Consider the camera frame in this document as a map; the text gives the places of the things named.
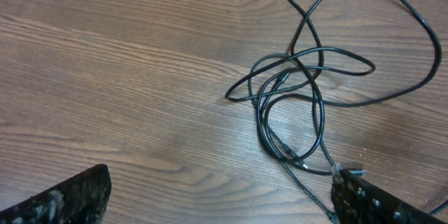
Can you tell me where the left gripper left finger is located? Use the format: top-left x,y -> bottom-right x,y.
1,164 -> 111,224

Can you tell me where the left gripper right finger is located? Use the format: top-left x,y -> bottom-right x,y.
330,164 -> 445,224

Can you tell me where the black usb cable bundle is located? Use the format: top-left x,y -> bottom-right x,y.
224,0 -> 448,224

